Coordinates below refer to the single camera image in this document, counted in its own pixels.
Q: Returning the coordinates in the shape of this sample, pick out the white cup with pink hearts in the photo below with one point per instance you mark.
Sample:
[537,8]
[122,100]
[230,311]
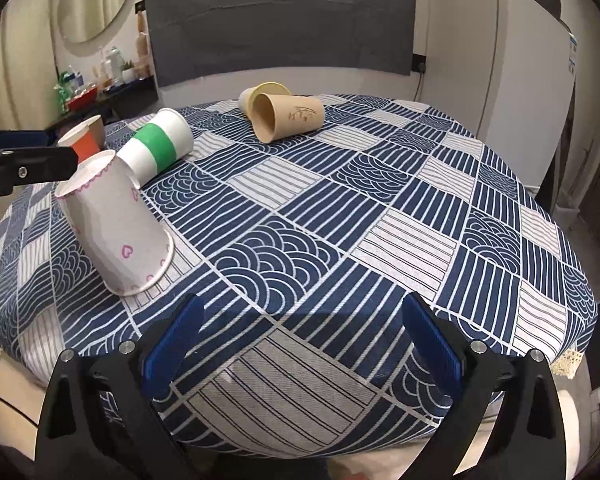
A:
[110,225]

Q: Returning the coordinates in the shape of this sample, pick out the oval wall mirror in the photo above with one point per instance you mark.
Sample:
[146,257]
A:
[95,0]

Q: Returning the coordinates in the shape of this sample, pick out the wall power outlet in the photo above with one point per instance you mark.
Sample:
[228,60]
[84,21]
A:
[420,63]

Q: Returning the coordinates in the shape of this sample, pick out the orange paper cup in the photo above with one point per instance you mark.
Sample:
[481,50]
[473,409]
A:
[87,145]

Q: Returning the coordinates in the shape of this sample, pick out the dark side table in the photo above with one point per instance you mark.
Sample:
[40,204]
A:
[130,95]

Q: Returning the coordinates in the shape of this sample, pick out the red bowl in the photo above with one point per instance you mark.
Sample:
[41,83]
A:
[82,97]

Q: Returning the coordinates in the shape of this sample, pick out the white cup with green band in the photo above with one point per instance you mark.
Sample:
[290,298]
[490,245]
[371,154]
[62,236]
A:
[155,146]

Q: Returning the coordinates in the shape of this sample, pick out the beige curtain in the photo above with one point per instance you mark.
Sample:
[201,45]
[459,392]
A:
[20,70]

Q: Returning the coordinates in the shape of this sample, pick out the cream paper cup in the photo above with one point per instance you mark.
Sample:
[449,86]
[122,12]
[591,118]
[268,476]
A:
[246,101]

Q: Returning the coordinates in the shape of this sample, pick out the white refrigerator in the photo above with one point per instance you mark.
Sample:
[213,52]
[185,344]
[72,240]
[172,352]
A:
[505,85]

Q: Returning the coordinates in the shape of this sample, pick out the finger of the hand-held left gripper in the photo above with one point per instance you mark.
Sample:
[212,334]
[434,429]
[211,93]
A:
[45,164]
[20,139]

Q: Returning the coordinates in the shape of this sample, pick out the blue white patterned tablecloth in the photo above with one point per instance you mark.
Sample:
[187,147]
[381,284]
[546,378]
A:
[330,235]

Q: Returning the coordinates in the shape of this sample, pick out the grey cloth cover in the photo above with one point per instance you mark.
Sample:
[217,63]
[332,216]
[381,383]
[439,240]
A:
[280,20]

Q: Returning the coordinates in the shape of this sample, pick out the brown paper cup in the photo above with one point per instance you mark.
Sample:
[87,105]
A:
[295,115]

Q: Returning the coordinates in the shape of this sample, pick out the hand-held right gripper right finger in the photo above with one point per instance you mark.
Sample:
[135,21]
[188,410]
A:
[432,347]

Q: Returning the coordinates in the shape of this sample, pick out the beige figurine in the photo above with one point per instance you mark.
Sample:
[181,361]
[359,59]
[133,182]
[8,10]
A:
[142,45]

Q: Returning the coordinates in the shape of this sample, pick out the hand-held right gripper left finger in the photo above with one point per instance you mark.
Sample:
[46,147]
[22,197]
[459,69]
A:
[172,352]

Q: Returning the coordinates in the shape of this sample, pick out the small potted plant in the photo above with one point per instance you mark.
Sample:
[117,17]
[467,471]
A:
[128,70]

